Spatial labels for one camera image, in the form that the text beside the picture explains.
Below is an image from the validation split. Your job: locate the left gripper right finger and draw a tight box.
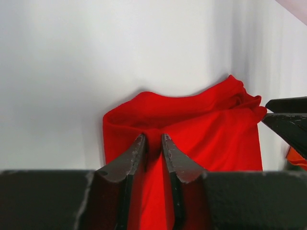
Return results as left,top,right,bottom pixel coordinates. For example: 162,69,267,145
161,134,213,230

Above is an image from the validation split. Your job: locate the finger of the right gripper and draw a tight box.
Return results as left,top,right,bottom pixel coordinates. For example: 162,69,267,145
265,96,307,113
262,114,307,160

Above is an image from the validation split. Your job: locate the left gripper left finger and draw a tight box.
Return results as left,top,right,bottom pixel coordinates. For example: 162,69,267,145
83,134,146,230

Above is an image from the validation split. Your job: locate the red t-shirt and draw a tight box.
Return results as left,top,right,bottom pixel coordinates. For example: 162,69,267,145
103,76,267,230

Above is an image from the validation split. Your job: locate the orange t-shirt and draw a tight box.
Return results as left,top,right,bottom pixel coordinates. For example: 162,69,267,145
286,147,307,170

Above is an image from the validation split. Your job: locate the folded pink t-shirt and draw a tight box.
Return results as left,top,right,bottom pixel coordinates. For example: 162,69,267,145
276,0,307,25

